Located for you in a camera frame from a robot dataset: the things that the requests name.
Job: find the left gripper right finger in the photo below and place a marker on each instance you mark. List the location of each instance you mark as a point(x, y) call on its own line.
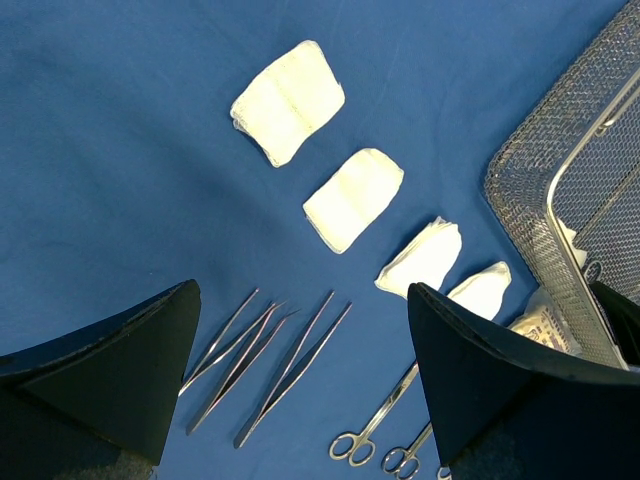
point(505, 407)

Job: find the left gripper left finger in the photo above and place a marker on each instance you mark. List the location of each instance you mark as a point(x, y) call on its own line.
point(98, 403)

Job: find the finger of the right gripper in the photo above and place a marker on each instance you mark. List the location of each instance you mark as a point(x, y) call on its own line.
point(623, 316)

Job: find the white gauze pad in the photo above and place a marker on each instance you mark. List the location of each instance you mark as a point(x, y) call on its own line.
point(579, 254)
point(355, 195)
point(288, 101)

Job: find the peach gauze pack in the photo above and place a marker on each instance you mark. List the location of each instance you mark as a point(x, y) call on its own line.
point(543, 323)

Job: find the steel surgical scissors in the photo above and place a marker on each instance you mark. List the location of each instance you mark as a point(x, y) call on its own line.
point(443, 473)

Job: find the straight steel scissors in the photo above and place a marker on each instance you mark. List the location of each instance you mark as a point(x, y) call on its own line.
point(403, 462)

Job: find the white gauze roll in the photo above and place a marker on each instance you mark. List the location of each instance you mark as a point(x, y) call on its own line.
point(483, 292)
point(427, 259)

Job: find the steel tweezers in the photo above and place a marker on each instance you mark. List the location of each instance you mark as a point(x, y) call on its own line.
point(248, 353)
point(290, 370)
point(214, 353)

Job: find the steel mesh instrument tray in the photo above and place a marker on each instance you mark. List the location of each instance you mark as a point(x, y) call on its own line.
point(575, 158)

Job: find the white gauze pad front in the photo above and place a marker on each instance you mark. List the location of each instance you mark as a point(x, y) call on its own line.
point(355, 195)

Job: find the blue surgical drape cloth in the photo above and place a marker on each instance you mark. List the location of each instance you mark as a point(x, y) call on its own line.
point(122, 175)

